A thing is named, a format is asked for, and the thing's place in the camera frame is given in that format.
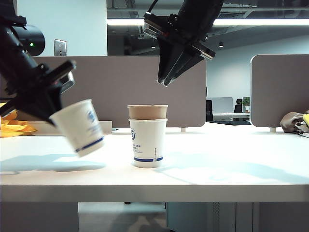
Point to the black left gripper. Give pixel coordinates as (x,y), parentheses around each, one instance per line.
(41,79)

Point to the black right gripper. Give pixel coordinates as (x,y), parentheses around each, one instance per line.
(181,33)

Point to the white paper cup blue print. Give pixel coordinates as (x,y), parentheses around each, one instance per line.
(79,130)
(147,142)

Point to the plain brown paper cup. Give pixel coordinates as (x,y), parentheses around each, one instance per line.
(147,112)

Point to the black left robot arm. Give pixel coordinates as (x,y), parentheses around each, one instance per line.
(17,48)

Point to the yellow cloth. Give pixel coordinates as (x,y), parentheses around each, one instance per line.
(17,129)

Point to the black ceiling spot lamp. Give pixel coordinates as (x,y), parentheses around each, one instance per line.
(220,44)

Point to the black chair back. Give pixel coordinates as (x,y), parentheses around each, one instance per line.
(208,108)

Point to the wide grey-brown desk partition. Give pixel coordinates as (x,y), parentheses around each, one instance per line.
(120,89)

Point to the white monitor back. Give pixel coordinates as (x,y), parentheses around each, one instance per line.
(222,105)

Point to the white partition foot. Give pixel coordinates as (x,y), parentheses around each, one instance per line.
(183,130)
(272,130)

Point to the black office chair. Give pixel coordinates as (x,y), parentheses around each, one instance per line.
(238,106)

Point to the green potted plant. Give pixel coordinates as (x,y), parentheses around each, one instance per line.
(246,102)

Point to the long ceiling light strip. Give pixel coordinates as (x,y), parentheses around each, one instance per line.
(253,22)

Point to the narrow grey-brown desk partition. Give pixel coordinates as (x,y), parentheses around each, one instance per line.
(280,91)

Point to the brown fabric bag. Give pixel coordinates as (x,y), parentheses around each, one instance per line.
(289,120)

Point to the small yellow object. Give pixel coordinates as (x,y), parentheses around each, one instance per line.
(306,119)

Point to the grey cabinet under desk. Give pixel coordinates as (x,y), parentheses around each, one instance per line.
(205,217)

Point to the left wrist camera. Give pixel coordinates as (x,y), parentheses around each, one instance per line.
(67,83)

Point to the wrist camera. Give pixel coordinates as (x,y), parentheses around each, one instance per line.
(67,83)
(153,25)

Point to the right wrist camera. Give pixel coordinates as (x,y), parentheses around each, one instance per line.
(153,25)

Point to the metal wall switch plate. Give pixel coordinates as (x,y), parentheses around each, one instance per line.
(60,47)

